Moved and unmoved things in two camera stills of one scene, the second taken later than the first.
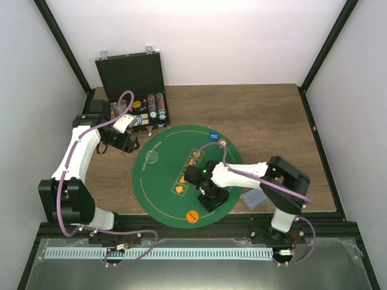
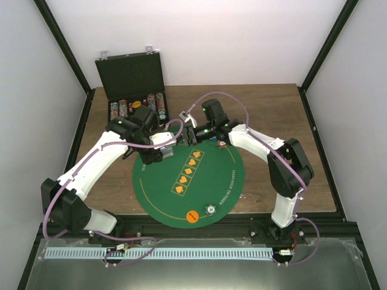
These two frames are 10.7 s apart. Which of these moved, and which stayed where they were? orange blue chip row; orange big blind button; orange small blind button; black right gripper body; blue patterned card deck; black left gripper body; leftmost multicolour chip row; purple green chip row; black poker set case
Moved: black left gripper body; black right gripper body; blue patterned card deck
Stayed: purple green chip row; black poker set case; leftmost multicolour chip row; orange small blind button; orange big blind button; orange blue chip row
